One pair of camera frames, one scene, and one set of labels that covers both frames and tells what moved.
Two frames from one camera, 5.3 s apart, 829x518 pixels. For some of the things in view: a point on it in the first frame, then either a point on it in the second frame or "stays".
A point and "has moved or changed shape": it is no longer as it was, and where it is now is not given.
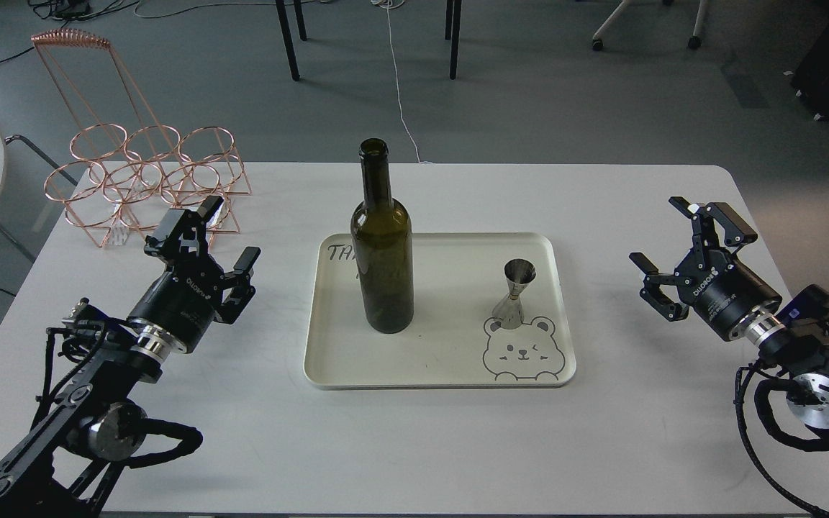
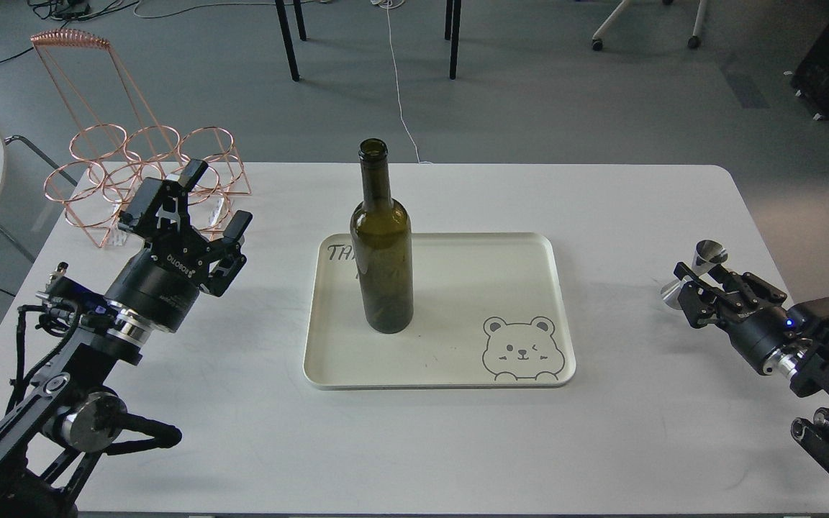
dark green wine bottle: x=383 y=248 stays
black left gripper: x=185 y=300 -> x=159 y=284
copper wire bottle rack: x=120 y=175 stays
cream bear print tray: x=459 y=280 stays
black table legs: x=448 y=35 stays
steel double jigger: x=519 y=273 has moved or changed shape
